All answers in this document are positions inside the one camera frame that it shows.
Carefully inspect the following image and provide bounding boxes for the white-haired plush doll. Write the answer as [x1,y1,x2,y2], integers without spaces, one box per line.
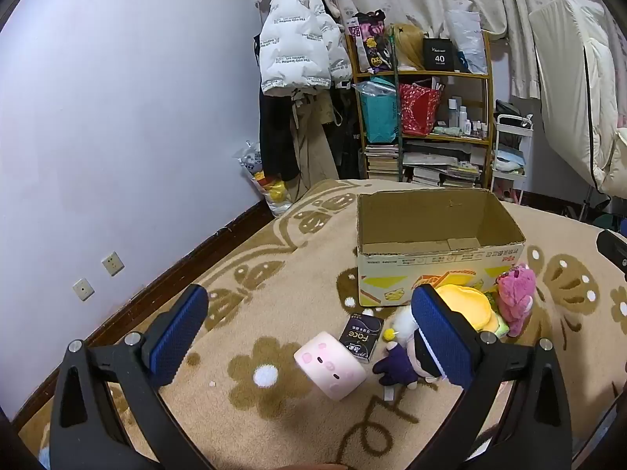
[372,325,458,390]

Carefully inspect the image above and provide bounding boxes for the cardboard box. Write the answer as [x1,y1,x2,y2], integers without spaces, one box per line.
[356,187,527,309]

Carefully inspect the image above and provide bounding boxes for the pink pig plush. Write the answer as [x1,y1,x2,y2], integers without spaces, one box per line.
[293,331,368,402]

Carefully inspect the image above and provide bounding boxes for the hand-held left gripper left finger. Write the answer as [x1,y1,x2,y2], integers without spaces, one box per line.
[49,284,216,470]

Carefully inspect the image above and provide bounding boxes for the cream garment cover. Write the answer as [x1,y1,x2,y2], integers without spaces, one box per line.
[528,0,627,199]

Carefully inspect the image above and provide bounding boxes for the wooden shelf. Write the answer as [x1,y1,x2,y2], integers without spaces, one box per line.
[345,29,493,189]

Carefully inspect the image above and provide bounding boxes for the yellow plush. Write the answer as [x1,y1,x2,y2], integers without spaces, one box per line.
[435,284,500,336]

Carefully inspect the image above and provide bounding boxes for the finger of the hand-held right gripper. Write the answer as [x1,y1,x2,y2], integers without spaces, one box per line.
[596,229,627,282]

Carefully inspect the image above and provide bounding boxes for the white trolley cart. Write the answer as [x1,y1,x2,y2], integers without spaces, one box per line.
[490,114,535,204]

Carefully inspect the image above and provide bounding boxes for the dark tissue pack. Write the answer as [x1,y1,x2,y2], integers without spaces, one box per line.
[339,314,385,364]

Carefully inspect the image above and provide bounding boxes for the white puffer jacket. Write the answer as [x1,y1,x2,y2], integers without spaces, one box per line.
[259,0,353,98]

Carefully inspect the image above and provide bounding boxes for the blond wig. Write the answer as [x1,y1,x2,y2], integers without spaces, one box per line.
[389,23,427,72]

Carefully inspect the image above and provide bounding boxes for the white plastic bag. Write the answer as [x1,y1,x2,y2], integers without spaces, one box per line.
[445,9,488,75]

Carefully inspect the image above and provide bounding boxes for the beige hanging trousers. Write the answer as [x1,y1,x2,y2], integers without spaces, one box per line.
[289,93,339,192]

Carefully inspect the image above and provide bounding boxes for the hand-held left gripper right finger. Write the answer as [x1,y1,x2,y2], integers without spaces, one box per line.
[406,283,574,470]

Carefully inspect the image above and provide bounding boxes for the green pole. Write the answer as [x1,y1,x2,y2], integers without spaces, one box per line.
[389,24,405,182]

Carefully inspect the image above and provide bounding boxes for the teal bag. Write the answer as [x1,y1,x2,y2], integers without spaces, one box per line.
[360,78,400,144]

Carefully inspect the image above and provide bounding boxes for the printed purple tote bag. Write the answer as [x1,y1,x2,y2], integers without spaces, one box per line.
[353,10,393,74]

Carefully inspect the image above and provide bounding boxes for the stack of books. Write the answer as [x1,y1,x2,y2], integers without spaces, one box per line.
[363,142,483,188]

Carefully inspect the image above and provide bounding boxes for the white fluffy plush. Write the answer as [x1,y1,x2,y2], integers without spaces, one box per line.
[384,304,417,346]

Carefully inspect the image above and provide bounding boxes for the black hanging garment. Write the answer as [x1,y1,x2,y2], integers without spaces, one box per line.
[259,93,299,182]

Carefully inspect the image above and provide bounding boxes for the light blue cloth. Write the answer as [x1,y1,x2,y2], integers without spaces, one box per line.
[495,149,525,172]

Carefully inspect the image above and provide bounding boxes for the black box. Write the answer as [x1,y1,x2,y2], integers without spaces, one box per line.
[422,38,456,72]

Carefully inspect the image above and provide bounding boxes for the group of cosmetic bottles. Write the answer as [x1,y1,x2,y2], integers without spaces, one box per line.
[433,95,489,139]

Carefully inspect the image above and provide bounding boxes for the pink bear plush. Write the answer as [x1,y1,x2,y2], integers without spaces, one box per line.
[496,263,538,338]

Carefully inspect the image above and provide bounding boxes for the plastic bag of toys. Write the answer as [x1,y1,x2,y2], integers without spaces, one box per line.
[240,141,295,216]

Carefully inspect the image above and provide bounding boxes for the red bag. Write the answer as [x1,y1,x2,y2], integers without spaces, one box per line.
[398,82,444,137]

